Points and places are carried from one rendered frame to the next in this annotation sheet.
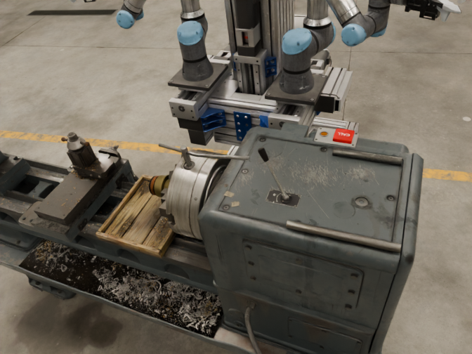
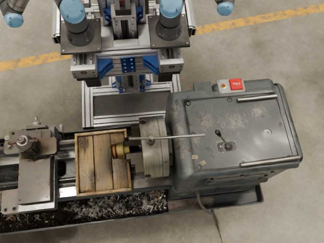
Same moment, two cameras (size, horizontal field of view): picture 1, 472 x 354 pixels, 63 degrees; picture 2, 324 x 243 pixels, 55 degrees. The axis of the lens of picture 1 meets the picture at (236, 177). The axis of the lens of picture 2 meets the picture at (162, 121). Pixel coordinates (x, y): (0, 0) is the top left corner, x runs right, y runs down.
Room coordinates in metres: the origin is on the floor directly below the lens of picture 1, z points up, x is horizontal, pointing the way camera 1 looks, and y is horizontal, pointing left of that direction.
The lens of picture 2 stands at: (0.61, 0.40, 2.61)
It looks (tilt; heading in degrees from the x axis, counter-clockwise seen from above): 69 degrees down; 318
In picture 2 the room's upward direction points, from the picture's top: 7 degrees clockwise
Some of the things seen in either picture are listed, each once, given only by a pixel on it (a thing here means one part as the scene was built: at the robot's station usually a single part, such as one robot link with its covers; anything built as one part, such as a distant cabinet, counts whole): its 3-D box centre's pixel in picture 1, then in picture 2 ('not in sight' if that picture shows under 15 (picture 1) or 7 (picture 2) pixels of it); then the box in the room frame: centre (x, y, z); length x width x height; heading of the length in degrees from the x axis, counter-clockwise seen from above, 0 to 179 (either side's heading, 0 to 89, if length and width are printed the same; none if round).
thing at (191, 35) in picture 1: (191, 39); (73, 13); (1.72, 0.11, 1.33); 0.13 x 0.12 x 0.14; 172
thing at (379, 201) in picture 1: (312, 218); (225, 136); (0.80, -0.23, 1.06); 0.59 x 0.48 x 0.39; 62
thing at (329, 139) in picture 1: (336, 142); (230, 87); (0.97, -0.35, 1.23); 0.13 x 0.08 x 0.05; 62
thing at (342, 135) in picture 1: (343, 136); (236, 84); (0.96, -0.37, 1.26); 0.06 x 0.06 x 0.02; 62
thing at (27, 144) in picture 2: (74, 141); (23, 141); (1.34, 0.65, 1.13); 0.08 x 0.08 x 0.03
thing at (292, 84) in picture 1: (296, 74); (168, 24); (1.47, -0.33, 1.21); 0.15 x 0.15 x 0.10
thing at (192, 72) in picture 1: (196, 64); (78, 29); (1.71, 0.11, 1.21); 0.15 x 0.15 x 0.10
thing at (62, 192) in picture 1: (82, 182); (35, 163); (1.28, 0.68, 0.95); 0.43 x 0.17 x 0.05; 152
